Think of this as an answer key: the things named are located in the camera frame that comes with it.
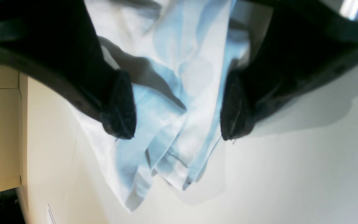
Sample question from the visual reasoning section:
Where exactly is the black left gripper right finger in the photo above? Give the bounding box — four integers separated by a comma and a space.
220, 0, 358, 141

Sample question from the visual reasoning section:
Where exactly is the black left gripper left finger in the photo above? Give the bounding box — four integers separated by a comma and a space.
0, 0, 136, 139

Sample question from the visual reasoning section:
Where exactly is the white t-shirt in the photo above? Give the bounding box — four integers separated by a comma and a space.
72, 0, 250, 212

